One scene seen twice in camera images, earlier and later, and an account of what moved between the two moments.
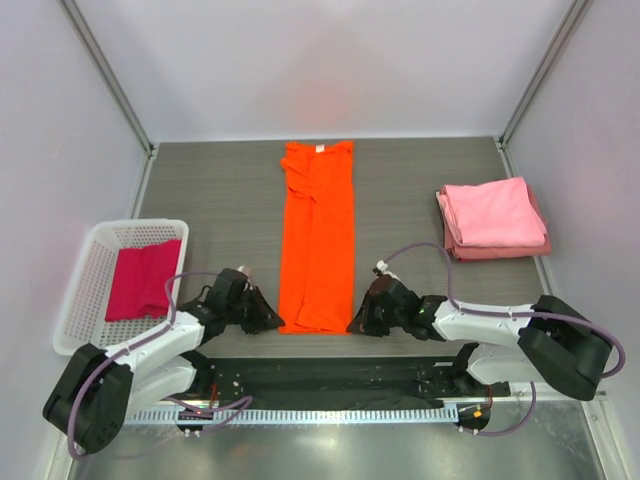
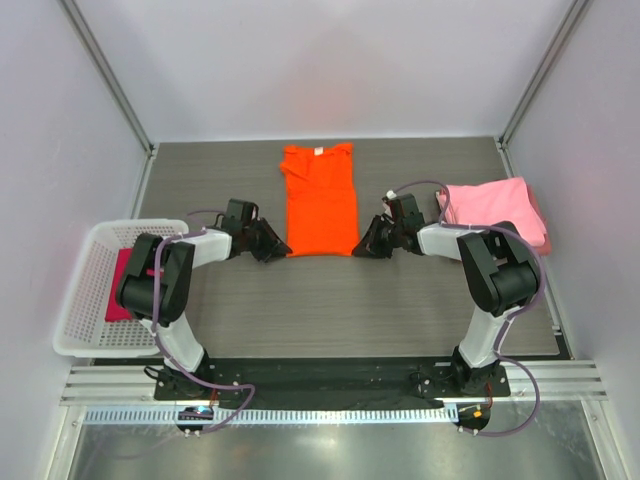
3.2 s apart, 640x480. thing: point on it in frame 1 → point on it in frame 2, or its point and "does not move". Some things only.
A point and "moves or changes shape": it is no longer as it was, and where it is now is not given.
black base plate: x=341 y=382 does not move
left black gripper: x=265 y=318 → x=274 y=247
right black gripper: x=364 y=324 → x=371 y=246
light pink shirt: x=498 y=213 does not move
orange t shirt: x=317 y=283 moves or changes shape
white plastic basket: x=83 y=321 does not move
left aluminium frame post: x=108 y=72 does not move
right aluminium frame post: x=577 y=11 does not move
